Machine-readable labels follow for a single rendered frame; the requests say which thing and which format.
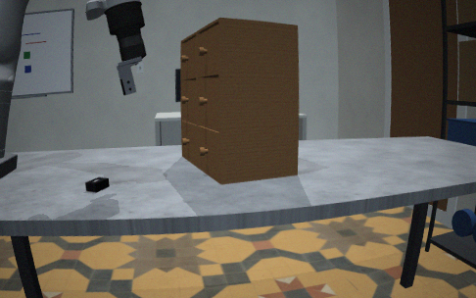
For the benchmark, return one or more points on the brown wooden chest of drawers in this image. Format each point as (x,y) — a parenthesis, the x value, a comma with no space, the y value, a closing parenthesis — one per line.
(258,99)

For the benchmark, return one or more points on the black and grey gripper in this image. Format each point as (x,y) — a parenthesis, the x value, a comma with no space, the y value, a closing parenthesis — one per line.
(124,19)

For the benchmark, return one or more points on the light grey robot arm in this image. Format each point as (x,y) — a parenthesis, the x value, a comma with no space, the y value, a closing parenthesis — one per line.
(11,26)

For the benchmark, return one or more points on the brown wooden drawer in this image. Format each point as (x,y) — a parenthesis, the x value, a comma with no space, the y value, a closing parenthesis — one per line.
(208,108)
(208,144)
(189,137)
(188,58)
(207,63)
(188,103)

